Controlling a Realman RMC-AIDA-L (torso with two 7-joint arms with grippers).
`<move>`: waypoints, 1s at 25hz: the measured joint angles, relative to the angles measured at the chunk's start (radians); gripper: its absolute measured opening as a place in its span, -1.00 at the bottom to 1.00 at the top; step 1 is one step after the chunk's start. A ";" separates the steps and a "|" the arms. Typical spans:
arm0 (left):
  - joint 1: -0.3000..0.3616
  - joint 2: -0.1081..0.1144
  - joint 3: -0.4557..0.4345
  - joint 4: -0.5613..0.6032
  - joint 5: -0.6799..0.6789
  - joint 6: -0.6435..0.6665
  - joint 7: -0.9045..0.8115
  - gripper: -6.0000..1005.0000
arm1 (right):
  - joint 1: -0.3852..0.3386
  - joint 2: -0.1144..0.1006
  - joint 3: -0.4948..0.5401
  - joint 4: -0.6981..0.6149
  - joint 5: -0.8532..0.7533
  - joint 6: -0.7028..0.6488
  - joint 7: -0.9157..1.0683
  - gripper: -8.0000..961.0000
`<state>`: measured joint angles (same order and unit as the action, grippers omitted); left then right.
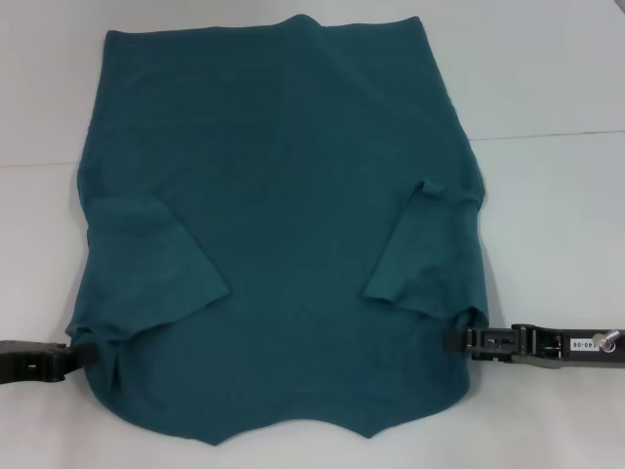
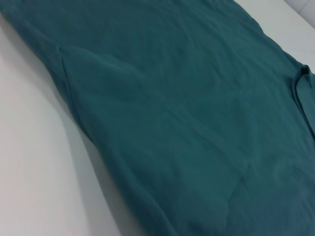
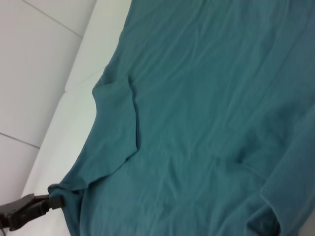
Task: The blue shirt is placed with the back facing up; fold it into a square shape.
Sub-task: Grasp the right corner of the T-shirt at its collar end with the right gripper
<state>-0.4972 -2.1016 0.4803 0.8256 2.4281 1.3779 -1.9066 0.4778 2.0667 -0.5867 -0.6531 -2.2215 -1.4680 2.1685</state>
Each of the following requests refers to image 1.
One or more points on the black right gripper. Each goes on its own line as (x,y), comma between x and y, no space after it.
(556,347)

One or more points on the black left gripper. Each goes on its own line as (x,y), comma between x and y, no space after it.
(13,361)

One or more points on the teal blue shirt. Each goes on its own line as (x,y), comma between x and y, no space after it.
(293,195)

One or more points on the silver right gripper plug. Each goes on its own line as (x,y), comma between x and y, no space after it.
(606,341)

